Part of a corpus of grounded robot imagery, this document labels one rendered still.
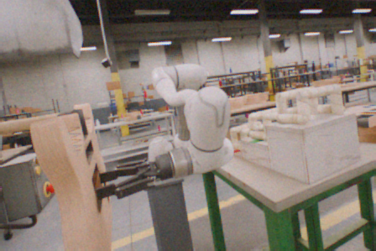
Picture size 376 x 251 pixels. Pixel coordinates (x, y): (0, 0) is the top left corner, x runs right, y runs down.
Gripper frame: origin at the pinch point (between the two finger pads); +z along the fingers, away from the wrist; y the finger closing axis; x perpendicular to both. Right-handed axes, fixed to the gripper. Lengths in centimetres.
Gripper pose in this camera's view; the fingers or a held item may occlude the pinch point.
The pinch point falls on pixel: (99, 185)
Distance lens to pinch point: 59.7
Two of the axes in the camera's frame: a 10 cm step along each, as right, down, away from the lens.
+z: -9.3, 1.8, -3.1
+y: -3.4, -1.6, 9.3
